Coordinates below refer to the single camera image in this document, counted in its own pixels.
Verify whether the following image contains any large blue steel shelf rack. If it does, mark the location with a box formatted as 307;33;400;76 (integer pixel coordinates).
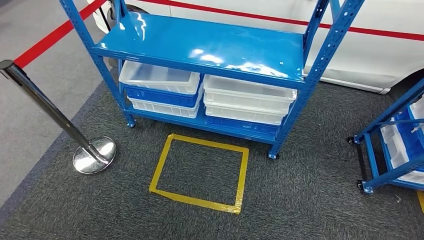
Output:
59;0;365;161

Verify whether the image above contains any translucent white plastic bin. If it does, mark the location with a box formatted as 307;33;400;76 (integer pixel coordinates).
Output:
127;94;204;119
203;94;294;115
118;60;201;95
397;170;424;185
380;119;410;170
204;105;287;127
202;74;298;104
410;97;424;133

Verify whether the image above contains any blue steel rack on casters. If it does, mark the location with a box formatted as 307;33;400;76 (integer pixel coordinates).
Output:
346;77;424;195

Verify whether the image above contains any white car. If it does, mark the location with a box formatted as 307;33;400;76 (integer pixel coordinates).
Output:
86;0;424;95

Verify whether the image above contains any red barrier belt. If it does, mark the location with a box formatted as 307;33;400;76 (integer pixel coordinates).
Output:
13;0;109;70
137;0;424;42

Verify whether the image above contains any chrome stanchion post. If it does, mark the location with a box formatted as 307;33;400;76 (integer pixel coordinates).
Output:
0;59;117;175

